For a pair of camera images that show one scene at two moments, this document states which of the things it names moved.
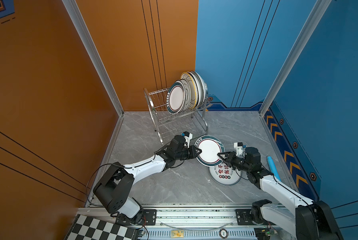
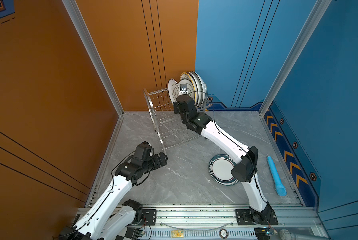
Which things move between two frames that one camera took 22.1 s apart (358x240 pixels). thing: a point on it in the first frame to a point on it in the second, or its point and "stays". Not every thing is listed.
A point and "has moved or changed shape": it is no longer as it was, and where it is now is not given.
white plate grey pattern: [189, 93] has moved or changed shape
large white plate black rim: [201, 88] stays
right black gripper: [230, 157] to [176, 106]
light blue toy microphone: [272, 167] stays
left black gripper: [193, 155] to [158, 163]
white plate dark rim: [176, 97] to [220, 167]
